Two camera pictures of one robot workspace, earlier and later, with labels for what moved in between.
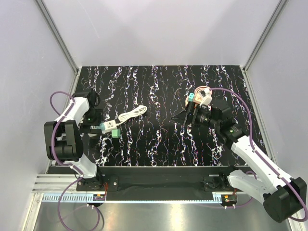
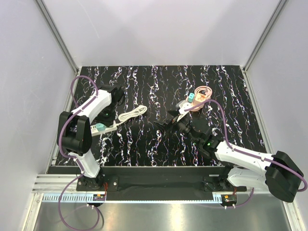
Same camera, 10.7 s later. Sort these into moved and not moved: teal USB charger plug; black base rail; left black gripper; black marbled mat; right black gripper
Moved: right black gripper; left black gripper
Not moved: teal USB charger plug; black base rail; black marbled mat
